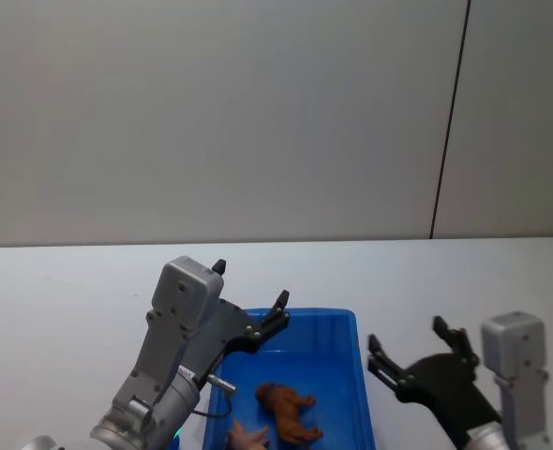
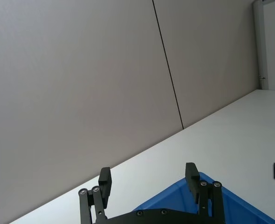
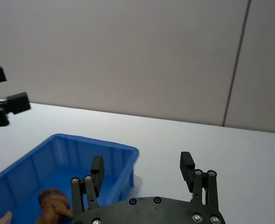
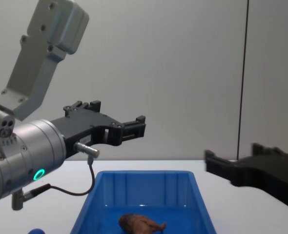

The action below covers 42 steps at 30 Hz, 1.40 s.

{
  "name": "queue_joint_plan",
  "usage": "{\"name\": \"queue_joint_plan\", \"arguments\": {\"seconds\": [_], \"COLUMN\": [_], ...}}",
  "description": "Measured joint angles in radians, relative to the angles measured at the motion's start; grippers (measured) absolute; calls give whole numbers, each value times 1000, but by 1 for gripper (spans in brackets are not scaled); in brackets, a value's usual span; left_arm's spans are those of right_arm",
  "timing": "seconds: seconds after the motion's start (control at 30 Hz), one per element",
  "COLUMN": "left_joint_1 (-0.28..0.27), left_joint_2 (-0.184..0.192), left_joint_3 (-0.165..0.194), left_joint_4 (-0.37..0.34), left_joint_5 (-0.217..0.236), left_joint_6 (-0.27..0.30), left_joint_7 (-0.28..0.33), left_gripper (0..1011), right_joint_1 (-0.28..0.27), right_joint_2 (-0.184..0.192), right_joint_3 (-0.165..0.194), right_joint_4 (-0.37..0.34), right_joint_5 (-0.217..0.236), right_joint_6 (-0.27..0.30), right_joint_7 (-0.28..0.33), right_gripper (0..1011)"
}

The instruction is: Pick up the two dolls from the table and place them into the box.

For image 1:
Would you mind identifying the brown toy dog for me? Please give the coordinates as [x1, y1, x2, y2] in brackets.
[255, 382, 325, 443]

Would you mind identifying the pink toy figure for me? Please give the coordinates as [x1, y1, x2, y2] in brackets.
[227, 419, 272, 450]

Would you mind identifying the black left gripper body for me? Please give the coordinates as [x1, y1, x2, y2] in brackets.
[181, 297, 260, 389]

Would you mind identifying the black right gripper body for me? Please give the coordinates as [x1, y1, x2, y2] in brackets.
[394, 352, 503, 447]

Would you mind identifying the thin cable with silver plug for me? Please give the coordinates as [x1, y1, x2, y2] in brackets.
[193, 373, 239, 418]

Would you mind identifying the blue plastic bin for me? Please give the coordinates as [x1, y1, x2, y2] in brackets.
[202, 307, 377, 450]

